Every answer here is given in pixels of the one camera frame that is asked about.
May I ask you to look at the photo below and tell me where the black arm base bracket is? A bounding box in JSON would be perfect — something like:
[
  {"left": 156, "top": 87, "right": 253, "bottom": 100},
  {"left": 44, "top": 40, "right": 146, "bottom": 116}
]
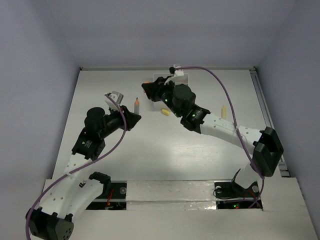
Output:
[{"left": 212, "top": 170, "right": 260, "bottom": 200}]

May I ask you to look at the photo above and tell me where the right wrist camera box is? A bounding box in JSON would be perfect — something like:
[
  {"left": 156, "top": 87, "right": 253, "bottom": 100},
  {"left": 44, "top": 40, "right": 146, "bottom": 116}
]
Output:
[{"left": 167, "top": 64, "right": 185, "bottom": 83}]

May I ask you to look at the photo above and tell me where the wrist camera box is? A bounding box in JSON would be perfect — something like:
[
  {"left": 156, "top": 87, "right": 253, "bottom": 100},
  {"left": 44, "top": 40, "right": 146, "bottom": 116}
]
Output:
[
  {"left": 104, "top": 91, "right": 124, "bottom": 111},
  {"left": 167, "top": 64, "right": 185, "bottom": 83}
]

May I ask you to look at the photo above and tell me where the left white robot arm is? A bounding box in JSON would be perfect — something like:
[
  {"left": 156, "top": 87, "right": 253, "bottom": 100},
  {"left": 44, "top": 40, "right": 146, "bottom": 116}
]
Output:
[{"left": 25, "top": 105, "right": 142, "bottom": 240}]

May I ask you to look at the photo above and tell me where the cream glue stick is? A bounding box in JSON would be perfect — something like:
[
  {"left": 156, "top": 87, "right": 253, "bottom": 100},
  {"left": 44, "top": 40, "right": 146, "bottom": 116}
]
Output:
[{"left": 221, "top": 105, "right": 227, "bottom": 120}]

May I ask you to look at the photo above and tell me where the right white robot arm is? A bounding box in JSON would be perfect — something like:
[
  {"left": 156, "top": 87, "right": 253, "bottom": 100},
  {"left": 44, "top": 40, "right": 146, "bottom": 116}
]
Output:
[{"left": 141, "top": 77, "right": 284, "bottom": 196}]

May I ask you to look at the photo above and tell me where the white organizer right column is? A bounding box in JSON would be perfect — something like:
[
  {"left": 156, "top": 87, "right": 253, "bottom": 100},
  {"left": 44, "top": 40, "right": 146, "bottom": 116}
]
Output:
[{"left": 171, "top": 73, "right": 189, "bottom": 86}]

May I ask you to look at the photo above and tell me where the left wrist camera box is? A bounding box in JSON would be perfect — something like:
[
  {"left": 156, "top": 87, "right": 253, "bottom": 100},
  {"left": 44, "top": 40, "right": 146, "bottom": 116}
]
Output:
[{"left": 104, "top": 91, "right": 124, "bottom": 111}]

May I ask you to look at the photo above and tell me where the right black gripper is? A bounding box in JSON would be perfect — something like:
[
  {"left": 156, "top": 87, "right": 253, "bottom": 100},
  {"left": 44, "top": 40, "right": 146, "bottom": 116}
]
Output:
[{"left": 143, "top": 75, "right": 182, "bottom": 118}]

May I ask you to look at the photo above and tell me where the orange clear tube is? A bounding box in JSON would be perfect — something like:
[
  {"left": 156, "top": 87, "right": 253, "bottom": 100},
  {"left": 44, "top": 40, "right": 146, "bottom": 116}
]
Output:
[{"left": 134, "top": 98, "right": 140, "bottom": 115}]

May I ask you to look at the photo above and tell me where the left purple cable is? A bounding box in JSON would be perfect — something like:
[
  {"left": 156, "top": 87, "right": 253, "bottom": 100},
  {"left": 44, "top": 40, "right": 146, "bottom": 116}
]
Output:
[{"left": 24, "top": 93, "right": 127, "bottom": 240}]

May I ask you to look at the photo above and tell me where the yellow eraser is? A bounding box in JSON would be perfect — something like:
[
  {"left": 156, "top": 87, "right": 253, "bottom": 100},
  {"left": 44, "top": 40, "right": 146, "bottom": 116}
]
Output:
[{"left": 161, "top": 109, "right": 170, "bottom": 116}]

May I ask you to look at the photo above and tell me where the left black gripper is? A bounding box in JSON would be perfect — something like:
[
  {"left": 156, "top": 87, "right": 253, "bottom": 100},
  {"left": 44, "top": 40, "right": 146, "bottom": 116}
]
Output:
[{"left": 99, "top": 104, "right": 141, "bottom": 139}]

